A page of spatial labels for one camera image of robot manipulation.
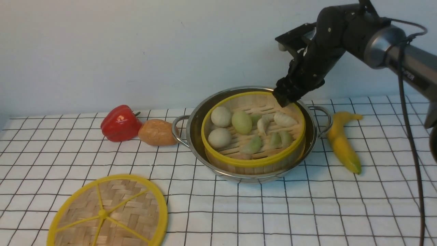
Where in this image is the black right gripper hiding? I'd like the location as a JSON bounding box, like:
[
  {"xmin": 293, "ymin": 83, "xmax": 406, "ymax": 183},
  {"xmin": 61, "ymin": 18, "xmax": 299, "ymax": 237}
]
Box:
[{"xmin": 273, "ymin": 23, "xmax": 345, "ymax": 107}]

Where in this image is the bamboo steamer basket yellow rim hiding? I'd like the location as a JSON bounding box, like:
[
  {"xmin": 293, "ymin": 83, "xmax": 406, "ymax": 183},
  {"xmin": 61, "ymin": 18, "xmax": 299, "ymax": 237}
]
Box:
[{"xmin": 201, "ymin": 94, "xmax": 305, "ymax": 167}]

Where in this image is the woven bamboo steamer lid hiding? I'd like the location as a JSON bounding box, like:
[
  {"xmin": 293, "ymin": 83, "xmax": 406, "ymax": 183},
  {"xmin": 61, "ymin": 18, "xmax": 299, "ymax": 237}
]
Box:
[{"xmin": 46, "ymin": 174, "xmax": 169, "ymax": 246}]

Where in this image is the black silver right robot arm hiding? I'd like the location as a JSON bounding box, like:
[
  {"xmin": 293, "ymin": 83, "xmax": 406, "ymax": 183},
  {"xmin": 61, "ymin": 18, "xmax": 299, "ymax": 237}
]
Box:
[{"xmin": 273, "ymin": 0, "xmax": 437, "ymax": 158}]

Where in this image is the stainless steel pot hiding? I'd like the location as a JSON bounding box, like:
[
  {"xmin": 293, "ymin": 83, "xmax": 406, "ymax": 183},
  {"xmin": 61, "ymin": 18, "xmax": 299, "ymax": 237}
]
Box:
[{"xmin": 172, "ymin": 86, "xmax": 333, "ymax": 183}]

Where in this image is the white dumpling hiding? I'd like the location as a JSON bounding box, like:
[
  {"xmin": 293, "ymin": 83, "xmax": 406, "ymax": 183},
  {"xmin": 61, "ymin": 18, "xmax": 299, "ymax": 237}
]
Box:
[
  {"xmin": 256, "ymin": 115, "xmax": 270, "ymax": 136},
  {"xmin": 273, "ymin": 112, "xmax": 298, "ymax": 127}
]

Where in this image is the yellow banana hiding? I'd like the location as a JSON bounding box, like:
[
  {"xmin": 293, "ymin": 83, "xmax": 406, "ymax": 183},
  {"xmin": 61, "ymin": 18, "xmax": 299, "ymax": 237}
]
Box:
[{"xmin": 326, "ymin": 111, "xmax": 363, "ymax": 175}]

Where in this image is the green dumpling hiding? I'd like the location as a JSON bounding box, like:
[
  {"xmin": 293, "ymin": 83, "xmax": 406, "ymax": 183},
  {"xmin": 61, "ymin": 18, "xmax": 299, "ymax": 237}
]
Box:
[
  {"xmin": 269, "ymin": 132, "xmax": 282, "ymax": 149},
  {"xmin": 278, "ymin": 131, "xmax": 294, "ymax": 149},
  {"xmin": 239, "ymin": 135, "xmax": 263, "ymax": 155}
]

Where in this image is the pale green round bun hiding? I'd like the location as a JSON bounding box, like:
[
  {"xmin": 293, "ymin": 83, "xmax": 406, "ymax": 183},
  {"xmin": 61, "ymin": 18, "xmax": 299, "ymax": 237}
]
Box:
[{"xmin": 231, "ymin": 111, "xmax": 252, "ymax": 135}]

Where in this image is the white round bun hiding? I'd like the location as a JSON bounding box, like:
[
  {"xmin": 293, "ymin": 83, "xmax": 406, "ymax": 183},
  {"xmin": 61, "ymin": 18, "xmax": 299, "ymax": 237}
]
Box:
[
  {"xmin": 208, "ymin": 128, "xmax": 231, "ymax": 150},
  {"xmin": 211, "ymin": 106, "xmax": 232, "ymax": 128}
]

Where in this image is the white checkered tablecloth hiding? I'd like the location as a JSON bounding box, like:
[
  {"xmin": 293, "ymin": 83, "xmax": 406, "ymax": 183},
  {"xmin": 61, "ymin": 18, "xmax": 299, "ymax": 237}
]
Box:
[{"xmin": 0, "ymin": 95, "xmax": 420, "ymax": 246}]

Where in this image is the brown potato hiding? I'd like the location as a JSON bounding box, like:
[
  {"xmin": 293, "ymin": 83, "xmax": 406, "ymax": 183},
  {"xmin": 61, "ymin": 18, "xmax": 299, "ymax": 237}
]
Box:
[{"xmin": 138, "ymin": 119, "xmax": 177, "ymax": 146}]

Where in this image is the red bell pepper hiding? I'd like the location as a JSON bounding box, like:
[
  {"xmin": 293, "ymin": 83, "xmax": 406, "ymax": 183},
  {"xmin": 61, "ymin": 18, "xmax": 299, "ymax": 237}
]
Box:
[{"xmin": 100, "ymin": 105, "xmax": 143, "ymax": 142}]

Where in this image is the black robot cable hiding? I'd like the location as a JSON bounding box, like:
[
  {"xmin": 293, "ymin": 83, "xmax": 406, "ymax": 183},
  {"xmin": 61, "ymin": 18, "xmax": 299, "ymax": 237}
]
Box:
[{"xmin": 386, "ymin": 17, "xmax": 429, "ymax": 246}]

